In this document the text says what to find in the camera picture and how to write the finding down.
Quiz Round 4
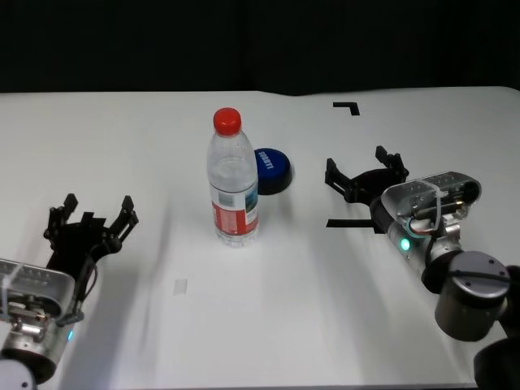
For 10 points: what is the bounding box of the white camera zip tie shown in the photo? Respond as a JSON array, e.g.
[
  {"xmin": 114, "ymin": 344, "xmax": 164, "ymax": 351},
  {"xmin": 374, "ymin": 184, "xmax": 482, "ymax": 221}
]
[
  {"xmin": 420, "ymin": 178, "xmax": 444, "ymax": 236},
  {"xmin": 0, "ymin": 264, "xmax": 22, "ymax": 293}
]

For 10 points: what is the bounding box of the clear water bottle red cap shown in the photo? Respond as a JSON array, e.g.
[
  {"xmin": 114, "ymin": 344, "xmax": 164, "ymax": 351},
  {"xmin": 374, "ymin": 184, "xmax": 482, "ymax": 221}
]
[{"xmin": 206, "ymin": 107, "xmax": 261, "ymax": 249}]

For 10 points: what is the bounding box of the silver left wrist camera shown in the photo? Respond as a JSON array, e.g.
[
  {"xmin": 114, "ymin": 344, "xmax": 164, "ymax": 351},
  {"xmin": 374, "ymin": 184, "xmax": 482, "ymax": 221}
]
[{"xmin": 0, "ymin": 258, "xmax": 78, "ymax": 326}]

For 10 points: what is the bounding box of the black curtain backdrop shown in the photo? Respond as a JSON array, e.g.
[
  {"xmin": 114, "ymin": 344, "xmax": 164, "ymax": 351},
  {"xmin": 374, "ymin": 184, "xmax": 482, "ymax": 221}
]
[{"xmin": 0, "ymin": 0, "xmax": 520, "ymax": 98}]

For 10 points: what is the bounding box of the white right camera zip tie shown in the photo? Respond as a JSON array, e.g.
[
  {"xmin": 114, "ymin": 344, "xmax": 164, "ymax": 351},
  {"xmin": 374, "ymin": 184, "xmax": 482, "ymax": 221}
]
[{"xmin": 420, "ymin": 178, "xmax": 444, "ymax": 236}]

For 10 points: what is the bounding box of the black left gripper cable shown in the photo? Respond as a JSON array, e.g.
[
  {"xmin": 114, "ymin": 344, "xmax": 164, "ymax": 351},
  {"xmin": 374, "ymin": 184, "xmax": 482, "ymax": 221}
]
[{"xmin": 64, "ymin": 243, "xmax": 101, "ymax": 324}]

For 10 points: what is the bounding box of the black corner tape mark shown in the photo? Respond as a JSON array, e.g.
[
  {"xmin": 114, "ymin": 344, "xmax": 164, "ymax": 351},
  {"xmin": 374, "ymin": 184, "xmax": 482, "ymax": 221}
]
[{"xmin": 332, "ymin": 102, "xmax": 361, "ymax": 117}]

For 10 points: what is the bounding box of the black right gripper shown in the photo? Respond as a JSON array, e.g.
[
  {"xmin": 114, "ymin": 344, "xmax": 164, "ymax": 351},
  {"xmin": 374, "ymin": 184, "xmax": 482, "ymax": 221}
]
[{"xmin": 324, "ymin": 145, "xmax": 410, "ymax": 206}]

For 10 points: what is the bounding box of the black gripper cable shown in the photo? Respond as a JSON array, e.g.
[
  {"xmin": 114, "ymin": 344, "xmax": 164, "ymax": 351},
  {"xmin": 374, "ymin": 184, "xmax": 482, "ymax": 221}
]
[
  {"xmin": 64, "ymin": 243, "xmax": 101, "ymax": 324},
  {"xmin": 405, "ymin": 217, "xmax": 440, "ymax": 238}
]

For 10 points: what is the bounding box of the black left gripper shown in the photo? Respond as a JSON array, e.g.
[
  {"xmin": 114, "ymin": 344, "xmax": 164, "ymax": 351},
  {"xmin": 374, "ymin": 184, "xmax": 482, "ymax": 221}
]
[{"xmin": 43, "ymin": 193, "xmax": 140, "ymax": 281}]

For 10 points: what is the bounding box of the white left camera zip tie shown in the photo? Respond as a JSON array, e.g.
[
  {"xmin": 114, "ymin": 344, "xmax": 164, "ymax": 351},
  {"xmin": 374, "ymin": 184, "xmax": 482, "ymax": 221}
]
[{"xmin": 0, "ymin": 264, "xmax": 22, "ymax": 293}]

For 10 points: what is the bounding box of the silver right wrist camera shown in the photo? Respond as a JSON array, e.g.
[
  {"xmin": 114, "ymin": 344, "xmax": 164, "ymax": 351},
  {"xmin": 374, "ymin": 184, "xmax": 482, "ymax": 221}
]
[{"xmin": 381, "ymin": 171, "xmax": 483, "ymax": 236}]

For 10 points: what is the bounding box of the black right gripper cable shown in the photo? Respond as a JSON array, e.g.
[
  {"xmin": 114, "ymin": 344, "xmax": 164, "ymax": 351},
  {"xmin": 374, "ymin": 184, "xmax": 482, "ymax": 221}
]
[{"xmin": 405, "ymin": 217, "xmax": 440, "ymax": 238}]

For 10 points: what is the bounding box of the blue round lid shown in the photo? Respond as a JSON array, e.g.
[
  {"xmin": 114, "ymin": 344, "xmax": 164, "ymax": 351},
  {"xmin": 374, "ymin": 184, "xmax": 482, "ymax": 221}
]
[{"xmin": 253, "ymin": 146, "xmax": 293, "ymax": 196}]

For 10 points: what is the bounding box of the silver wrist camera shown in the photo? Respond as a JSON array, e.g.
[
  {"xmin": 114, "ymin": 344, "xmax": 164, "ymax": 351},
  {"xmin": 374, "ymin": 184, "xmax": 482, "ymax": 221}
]
[
  {"xmin": 381, "ymin": 171, "xmax": 483, "ymax": 236},
  {"xmin": 0, "ymin": 258, "xmax": 78, "ymax": 326}
]

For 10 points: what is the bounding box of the long black T tape mark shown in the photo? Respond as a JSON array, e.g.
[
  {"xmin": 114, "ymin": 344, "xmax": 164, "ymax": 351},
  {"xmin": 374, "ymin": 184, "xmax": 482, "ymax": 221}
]
[{"xmin": 326, "ymin": 218, "xmax": 385, "ymax": 235}]

